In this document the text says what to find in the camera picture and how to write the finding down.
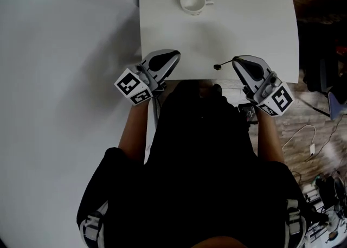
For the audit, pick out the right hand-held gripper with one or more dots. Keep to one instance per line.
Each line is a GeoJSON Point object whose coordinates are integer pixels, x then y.
{"type": "Point", "coordinates": [279, 100]}

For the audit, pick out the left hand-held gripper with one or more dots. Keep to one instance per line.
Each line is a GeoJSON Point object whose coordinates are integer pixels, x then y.
{"type": "Point", "coordinates": [135, 86]}

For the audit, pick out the white cup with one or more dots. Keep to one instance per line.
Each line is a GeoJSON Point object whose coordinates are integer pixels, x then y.
{"type": "Point", "coordinates": [192, 1]}

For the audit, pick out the person's right forearm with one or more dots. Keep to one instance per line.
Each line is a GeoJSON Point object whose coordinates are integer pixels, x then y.
{"type": "Point", "coordinates": [268, 138]}

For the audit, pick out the person's left forearm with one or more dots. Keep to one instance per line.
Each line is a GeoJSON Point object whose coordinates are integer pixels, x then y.
{"type": "Point", "coordinates": [132, 138]}

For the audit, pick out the black waist device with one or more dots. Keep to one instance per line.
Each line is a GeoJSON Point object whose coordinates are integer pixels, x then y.
{"type": "Point", "coordinates": [248, 111]}

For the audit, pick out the blue chair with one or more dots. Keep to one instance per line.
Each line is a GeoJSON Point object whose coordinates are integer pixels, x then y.
{"type": "Point", "coordinates": [336, 105]}

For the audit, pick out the person's right black shoe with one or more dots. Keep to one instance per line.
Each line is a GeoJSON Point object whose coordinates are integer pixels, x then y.
{"type": "Point", "coordinates": [217, 90]}

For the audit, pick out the white table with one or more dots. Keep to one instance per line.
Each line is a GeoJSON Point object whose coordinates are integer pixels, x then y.
{"type": "Point", "coordinates": [217, 32]}

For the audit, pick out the person's black clothing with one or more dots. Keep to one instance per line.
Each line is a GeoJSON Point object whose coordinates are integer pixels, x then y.
{"type": "Point", "coordinates": [200, 173]}

